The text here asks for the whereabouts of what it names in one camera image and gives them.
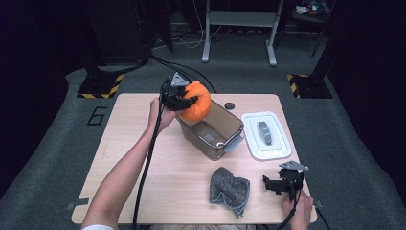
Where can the grey fluffy cloth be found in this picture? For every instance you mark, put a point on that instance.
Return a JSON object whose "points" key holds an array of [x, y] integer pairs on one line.
{"points": [[230, 190]]}

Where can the colourful clutter on dark shelf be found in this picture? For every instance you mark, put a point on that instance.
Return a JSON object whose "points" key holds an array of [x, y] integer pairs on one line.
{"points": [[308, 8]]}

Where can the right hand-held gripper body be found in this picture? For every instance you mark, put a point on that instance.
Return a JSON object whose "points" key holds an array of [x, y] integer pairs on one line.
{"points": [[293, 182]]}

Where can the dark cabinet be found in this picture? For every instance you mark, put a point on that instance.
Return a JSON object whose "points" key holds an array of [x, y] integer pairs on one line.
{"points": [[118, 32]]}

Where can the person's white sleeve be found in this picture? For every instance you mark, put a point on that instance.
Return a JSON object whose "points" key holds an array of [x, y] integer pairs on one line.
{"points": [[95, 227]]}

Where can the person's left hand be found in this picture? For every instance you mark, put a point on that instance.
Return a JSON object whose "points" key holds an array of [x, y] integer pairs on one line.
{"points": [[159, 118]]}

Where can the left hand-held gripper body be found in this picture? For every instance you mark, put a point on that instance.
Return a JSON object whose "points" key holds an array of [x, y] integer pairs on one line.
{"points": [[172, 96]]}

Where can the orange plush toy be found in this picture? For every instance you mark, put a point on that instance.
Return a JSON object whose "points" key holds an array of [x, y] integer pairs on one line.
{"points": [[199, 102]]}

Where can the person's light clothing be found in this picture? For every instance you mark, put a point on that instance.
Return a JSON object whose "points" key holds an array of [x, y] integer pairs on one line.
{"points": [[207, 227]]}

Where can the black stand base striped edge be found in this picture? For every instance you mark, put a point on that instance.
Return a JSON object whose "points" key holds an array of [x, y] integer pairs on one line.
{"points": [[100, 86], [311, 87]]}

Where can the white metal desk frame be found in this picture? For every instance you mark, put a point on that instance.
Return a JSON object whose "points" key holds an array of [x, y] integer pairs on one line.
{"points": [[242, 18]]}

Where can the person's right hand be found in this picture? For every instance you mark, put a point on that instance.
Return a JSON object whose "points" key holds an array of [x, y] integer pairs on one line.
{"points": [[301, 212]]}

